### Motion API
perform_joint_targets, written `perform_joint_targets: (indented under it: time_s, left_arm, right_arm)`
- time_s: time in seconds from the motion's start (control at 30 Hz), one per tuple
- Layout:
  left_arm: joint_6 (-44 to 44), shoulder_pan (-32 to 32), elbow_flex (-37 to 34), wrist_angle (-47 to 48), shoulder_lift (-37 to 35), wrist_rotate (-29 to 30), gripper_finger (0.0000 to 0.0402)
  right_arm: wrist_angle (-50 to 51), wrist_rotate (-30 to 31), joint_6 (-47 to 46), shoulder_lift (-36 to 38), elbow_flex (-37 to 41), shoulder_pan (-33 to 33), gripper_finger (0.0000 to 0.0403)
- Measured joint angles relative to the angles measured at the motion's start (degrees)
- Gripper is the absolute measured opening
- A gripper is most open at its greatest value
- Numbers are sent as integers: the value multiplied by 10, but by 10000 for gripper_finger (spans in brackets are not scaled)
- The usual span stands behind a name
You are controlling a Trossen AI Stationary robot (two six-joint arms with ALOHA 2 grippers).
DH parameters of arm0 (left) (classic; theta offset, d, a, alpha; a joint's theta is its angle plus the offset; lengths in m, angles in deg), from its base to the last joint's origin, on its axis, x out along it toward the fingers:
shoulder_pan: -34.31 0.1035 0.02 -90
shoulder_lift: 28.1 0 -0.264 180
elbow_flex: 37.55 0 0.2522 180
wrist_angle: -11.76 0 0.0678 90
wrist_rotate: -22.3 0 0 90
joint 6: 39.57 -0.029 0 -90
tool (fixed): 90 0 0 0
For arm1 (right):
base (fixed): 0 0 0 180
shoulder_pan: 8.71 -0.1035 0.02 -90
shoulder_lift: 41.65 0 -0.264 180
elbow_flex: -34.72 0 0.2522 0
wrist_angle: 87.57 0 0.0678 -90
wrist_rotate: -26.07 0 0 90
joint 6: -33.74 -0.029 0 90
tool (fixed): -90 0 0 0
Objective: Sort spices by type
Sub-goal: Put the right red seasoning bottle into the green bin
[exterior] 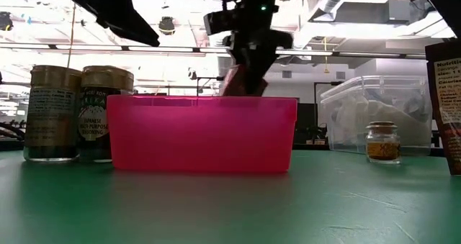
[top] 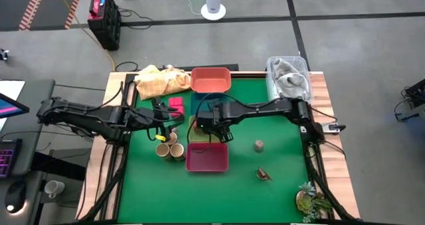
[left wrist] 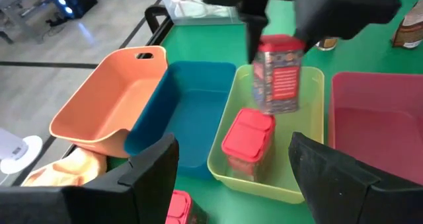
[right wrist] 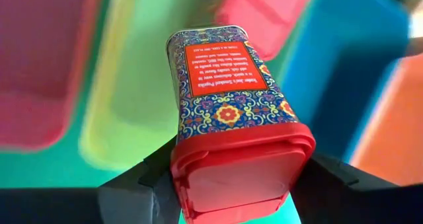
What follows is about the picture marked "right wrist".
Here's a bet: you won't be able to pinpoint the red-lid smoked paprika tin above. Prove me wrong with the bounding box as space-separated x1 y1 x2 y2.
214 0 319 62

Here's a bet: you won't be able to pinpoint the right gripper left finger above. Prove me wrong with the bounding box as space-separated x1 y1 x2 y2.
97 134 182 224

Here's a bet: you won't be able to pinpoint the green plastic bin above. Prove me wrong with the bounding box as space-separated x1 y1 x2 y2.
78 0 298 172

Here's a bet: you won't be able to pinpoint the pink blocks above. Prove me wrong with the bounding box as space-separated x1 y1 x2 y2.
165 24 317 224

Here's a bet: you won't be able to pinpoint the orange plastic bin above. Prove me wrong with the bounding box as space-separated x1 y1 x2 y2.
348 54 423 187

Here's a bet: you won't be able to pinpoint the pink plastic bin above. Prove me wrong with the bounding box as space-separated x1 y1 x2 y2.
0 0 104 153

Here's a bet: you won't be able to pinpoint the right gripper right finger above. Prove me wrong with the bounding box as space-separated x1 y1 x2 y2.
289 152 397 224

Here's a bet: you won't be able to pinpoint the blue plastic bin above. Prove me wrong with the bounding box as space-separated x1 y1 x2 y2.
277 0 412 163

